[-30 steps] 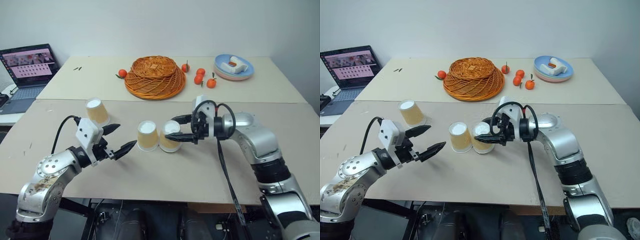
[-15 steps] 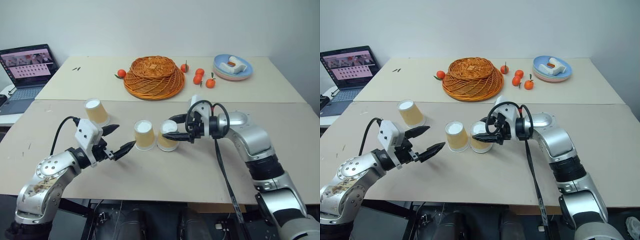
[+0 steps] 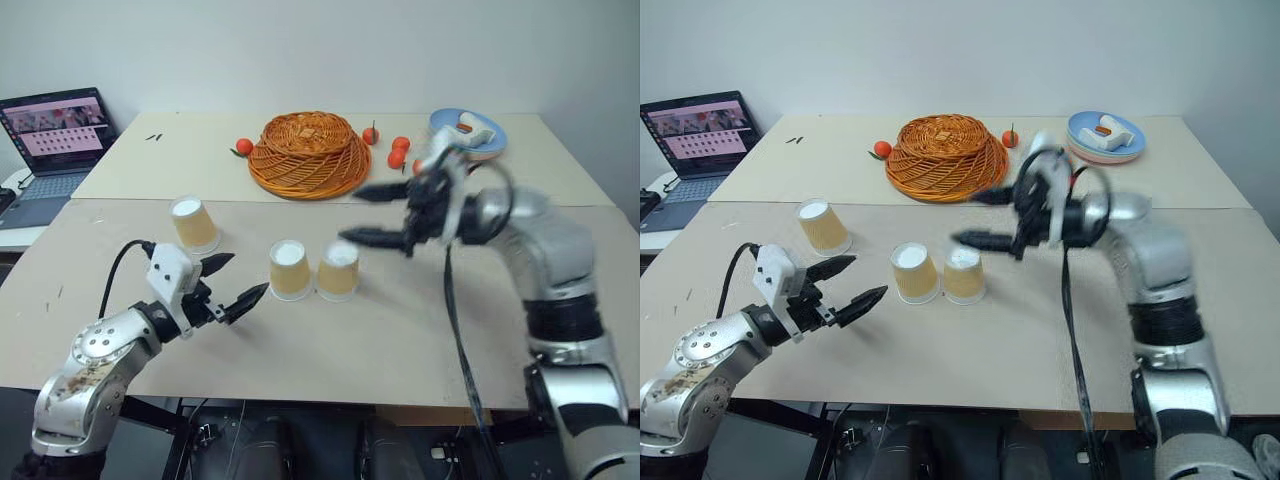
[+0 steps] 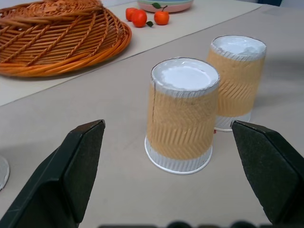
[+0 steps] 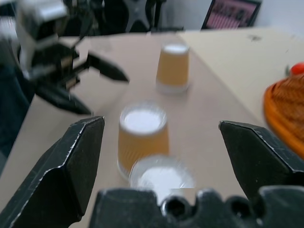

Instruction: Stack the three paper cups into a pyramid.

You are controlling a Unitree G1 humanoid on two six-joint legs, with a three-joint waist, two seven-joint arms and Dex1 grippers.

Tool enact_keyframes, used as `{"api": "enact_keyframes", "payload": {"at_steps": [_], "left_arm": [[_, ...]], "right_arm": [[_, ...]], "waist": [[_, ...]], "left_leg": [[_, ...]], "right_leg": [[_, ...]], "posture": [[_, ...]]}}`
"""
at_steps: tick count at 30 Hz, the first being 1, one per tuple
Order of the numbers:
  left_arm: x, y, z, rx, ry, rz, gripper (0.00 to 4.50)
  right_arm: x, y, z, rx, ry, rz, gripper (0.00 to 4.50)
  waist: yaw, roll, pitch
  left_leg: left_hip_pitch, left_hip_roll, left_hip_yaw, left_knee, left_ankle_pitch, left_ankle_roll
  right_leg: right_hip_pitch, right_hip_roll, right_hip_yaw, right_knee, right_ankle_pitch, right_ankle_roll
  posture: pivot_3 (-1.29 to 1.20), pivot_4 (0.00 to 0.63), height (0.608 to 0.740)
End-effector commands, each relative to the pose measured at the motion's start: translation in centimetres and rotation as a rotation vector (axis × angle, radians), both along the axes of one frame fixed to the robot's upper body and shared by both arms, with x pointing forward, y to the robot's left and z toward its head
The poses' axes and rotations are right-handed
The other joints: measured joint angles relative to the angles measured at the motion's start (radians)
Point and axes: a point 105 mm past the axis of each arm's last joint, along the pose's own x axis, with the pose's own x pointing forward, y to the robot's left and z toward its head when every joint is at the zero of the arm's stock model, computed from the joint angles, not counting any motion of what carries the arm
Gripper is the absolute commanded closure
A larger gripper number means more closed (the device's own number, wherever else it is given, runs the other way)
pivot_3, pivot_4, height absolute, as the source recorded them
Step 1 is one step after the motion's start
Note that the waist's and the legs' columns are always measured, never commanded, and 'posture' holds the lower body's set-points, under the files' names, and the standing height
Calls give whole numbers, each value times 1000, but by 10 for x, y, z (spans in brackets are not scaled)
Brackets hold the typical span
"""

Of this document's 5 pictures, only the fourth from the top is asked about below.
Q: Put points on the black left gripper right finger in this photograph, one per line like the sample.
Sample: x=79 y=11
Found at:
x=268 y=171

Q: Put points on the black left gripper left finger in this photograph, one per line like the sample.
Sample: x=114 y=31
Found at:
x=57 y=180

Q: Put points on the white round object edge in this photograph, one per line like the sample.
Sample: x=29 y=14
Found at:
x=2 y=172

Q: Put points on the orange ribbed paper cup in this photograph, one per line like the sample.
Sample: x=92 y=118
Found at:
x=235 y=78
x=180 y=116

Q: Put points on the brown wicker basket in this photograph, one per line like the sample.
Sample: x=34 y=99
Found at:
x=57 y=35

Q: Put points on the small orange tangerine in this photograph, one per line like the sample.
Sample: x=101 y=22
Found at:
x=129 y=13
x=161 y=17
x=139 y=18

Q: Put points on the pink and teal bowl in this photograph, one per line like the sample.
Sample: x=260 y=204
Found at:
x=164 y=7

